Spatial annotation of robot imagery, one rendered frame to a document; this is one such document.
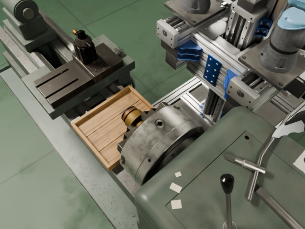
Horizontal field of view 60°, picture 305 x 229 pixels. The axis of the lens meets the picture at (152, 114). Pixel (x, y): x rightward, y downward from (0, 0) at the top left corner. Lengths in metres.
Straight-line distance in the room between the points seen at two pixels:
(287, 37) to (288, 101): 1.38
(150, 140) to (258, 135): 0.34
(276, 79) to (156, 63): 1.74
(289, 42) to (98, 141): 0.89
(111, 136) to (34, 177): 1.15
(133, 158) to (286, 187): 0.46
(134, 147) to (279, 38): 0.68
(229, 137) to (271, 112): 1.50
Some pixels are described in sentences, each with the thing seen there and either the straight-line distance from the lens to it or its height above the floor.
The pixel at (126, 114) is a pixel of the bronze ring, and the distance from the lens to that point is 1.04.
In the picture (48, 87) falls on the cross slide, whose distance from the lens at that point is 1.39.
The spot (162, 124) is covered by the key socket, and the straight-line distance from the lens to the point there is 0.86.
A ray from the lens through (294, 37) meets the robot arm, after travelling 1.11.
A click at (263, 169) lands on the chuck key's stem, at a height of 1.28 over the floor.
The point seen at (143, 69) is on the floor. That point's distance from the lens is 2.70.
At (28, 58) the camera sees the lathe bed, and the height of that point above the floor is 0.86.
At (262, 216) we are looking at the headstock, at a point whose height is 1.25.
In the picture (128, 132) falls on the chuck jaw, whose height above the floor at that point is 1.11.
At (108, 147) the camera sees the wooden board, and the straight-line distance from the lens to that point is 1.23.
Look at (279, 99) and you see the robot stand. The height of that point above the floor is 0.23.
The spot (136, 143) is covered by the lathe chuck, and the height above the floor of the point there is 1.20.
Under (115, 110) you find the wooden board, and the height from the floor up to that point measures 0.89.
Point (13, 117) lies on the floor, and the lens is 2.65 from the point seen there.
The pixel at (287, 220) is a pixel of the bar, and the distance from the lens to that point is 0.79.
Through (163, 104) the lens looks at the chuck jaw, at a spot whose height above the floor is 1.19.
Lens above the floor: 1.97
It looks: 57 degrees down
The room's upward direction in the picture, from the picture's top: straight up
